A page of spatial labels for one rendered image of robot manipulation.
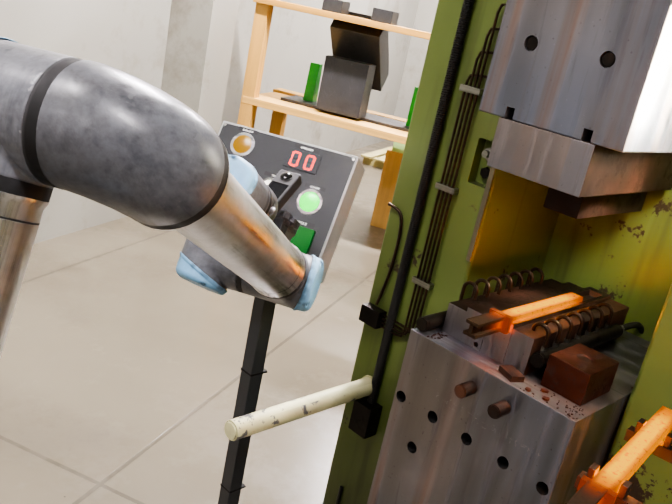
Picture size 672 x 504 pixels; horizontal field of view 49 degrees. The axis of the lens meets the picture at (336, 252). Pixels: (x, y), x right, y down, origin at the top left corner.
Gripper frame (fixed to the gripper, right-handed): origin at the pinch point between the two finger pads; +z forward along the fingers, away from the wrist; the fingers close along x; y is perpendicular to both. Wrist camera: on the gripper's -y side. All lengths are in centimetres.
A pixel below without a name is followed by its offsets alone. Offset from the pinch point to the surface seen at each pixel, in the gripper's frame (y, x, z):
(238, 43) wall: -180, -198, 302
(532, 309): -1, 51, 9
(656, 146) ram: -32, 64, -11
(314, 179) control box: -13.7, -0.8, 5.8
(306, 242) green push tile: 0.4, 2.9, 5.1
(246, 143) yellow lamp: -17.4, -19.0, 5.5
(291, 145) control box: -19.9, -8.8, 5.9
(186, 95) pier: -110, -182, 240
